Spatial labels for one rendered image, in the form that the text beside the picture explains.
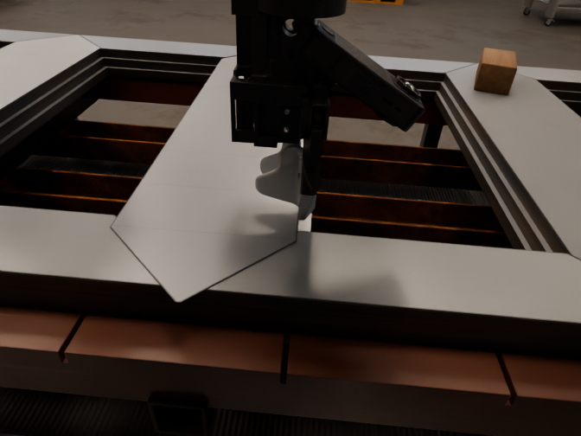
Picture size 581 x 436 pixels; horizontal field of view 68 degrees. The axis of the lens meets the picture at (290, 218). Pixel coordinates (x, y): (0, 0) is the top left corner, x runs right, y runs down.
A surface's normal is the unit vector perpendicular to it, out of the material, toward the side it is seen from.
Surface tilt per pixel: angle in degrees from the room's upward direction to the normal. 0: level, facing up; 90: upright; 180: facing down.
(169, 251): 0
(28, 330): 0
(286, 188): 93
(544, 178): 0
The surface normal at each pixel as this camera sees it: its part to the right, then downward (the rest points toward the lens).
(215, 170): 0.05, -0.81
